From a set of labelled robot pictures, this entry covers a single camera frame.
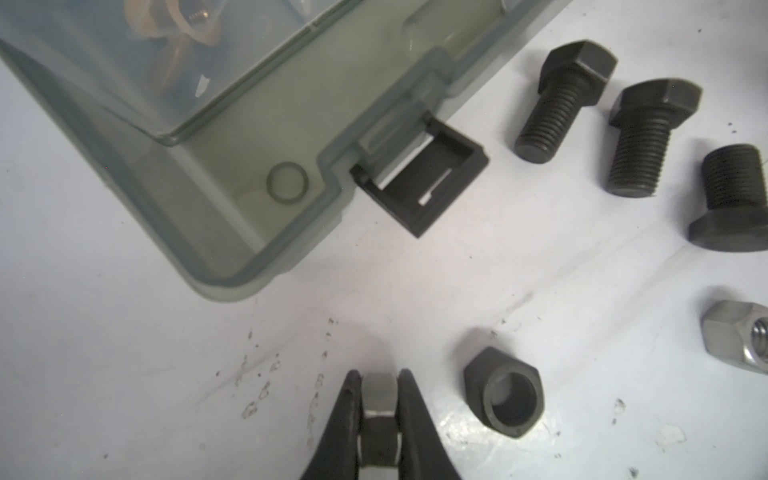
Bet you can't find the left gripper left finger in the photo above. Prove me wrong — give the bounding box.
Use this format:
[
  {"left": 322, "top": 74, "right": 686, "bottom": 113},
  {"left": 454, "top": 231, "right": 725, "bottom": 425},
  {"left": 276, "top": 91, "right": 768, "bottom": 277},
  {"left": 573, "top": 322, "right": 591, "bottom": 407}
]
[{"left": 301, "top": 370, "right": 362, "bottom": 479}]

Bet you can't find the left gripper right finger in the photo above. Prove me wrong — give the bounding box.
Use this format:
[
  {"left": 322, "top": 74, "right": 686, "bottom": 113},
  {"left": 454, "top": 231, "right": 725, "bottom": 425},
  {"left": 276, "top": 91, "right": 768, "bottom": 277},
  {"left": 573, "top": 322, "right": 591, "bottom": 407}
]
[{"left": 397, "top": 369, "right": 461, "bottom": 480}]

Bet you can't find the grey plastic organizer box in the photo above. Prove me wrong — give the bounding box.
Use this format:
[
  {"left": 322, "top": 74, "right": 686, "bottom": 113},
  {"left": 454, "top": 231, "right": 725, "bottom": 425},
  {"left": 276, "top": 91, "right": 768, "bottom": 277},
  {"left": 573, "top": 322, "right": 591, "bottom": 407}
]
[{"left": 1, "top": 1, "right": 564, "bottom": 301}]

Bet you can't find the black hex bolt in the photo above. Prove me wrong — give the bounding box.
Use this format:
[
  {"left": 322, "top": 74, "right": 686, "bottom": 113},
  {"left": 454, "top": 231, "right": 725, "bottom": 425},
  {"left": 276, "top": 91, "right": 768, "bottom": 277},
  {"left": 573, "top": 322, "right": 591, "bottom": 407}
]
[
  {"left": 513, "top": 40, "right": 618, "bottom": 164},
  {"left": 605, "top": 78, "right": 703, "bottom": 198},
  {"left": 688, "top": 144, "right": 767, "bottom": 253}
]

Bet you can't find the large silver hex nut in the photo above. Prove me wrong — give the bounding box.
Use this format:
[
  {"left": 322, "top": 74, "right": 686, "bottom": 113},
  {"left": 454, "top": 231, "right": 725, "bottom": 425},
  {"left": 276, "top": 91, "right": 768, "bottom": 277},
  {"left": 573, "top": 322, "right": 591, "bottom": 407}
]
[{"left": 701, "top": 300, "right": 767, "bottom": 375}]

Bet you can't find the black hex nut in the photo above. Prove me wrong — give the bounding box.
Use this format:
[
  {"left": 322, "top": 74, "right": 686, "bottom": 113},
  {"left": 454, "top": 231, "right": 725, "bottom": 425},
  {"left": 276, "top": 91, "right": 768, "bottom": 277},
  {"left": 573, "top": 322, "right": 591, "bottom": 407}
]
[{"left": 463, "top": 347, "right": 545, "bottom": 438}]

